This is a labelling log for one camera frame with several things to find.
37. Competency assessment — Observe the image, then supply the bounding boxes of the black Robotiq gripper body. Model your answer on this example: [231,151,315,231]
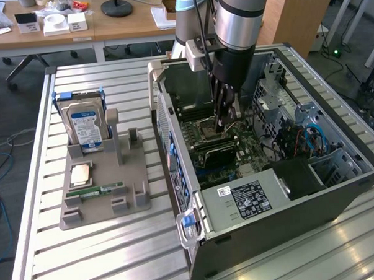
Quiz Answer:
[209,46,257,93]

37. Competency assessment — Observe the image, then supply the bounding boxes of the green graphics card black cooler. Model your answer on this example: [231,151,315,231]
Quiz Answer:
[202,140,239,170]

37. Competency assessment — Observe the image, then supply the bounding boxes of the CPU socket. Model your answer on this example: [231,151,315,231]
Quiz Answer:
[195,116,220,143]

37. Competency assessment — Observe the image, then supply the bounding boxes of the black RAM stick with labels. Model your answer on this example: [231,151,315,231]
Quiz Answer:
[191,136,239,154]

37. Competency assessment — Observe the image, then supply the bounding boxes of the green motherboard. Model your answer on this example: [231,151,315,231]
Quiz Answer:
[169,89,274,193]

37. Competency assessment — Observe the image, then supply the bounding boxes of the tall metal disk bay cage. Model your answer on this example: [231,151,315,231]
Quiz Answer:
[250,60,303,150]

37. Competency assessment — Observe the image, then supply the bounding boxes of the wooden cabinet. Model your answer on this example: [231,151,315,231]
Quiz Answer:
[255,0,341,60]

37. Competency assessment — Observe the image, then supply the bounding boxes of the stack of white papers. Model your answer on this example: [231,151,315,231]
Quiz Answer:
[149,6,177,30]

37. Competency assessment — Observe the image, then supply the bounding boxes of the grey power supply unit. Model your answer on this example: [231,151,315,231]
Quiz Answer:
[200,168,293,233]

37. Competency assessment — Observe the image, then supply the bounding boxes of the white box with red button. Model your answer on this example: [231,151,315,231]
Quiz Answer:
[314,24,332,53]

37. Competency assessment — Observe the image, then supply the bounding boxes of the wooden office desk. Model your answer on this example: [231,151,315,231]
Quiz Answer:
[0,0,97,67]
[92,0,265,63]

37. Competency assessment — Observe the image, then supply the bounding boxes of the low metal disk bay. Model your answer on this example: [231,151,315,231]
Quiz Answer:
[308,147,363,188]

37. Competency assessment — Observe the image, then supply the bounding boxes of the black round lamp base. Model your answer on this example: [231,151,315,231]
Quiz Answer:
[100,0,135,19]

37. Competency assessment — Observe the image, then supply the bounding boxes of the open black PC case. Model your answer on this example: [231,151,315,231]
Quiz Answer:
[146,38,374,280]

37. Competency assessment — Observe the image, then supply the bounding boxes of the hard disk in blue caddy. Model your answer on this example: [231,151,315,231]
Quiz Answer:
[51,86,110,156]

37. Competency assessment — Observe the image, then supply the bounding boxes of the green RAM stick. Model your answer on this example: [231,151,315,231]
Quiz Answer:
[66,181,125,199]

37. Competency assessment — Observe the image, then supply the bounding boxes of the silver CPU chip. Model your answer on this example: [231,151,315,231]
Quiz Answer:
[69,164,92,186]

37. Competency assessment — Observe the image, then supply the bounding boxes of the grey plastic parts rack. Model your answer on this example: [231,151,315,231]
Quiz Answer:
[54,107,154,232]

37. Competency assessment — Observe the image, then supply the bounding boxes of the small white labelled box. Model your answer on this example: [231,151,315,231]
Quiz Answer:
[66,12,87,33]

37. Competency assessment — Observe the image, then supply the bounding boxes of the flat white box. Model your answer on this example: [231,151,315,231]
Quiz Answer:
[42,20,71,38]

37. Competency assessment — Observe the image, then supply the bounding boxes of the clear bag with dark parts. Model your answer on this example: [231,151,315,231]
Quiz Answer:
[51,0,72,12]

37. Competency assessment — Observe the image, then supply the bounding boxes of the white tape roll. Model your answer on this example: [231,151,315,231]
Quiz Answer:
[43,13,70,31]

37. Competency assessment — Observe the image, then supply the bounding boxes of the grey chair base with castors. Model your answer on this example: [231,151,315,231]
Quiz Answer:
[1,51,80,92]

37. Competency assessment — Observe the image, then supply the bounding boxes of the white box with black top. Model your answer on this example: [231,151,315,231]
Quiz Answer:
[13,12,41,34]

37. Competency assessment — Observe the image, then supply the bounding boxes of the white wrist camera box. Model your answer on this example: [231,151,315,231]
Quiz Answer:
[184,36,219,74]

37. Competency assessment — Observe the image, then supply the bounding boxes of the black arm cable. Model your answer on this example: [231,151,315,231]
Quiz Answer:
[192,0,215,72]

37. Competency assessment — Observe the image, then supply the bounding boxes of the red wire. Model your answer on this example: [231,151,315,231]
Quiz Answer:
[293,131,304,156]

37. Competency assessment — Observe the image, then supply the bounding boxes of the blue data wire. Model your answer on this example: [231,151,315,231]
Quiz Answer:
[303,121,331,156]

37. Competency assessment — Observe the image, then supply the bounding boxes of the white desk frame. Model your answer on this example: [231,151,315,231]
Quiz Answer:
[322,0,374,69]

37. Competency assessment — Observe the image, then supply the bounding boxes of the white floor cable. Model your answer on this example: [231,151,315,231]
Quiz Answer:
[0,127,37,148]

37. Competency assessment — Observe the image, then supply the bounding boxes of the blue floor cable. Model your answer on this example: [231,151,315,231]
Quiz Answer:
[0,147,18,266]

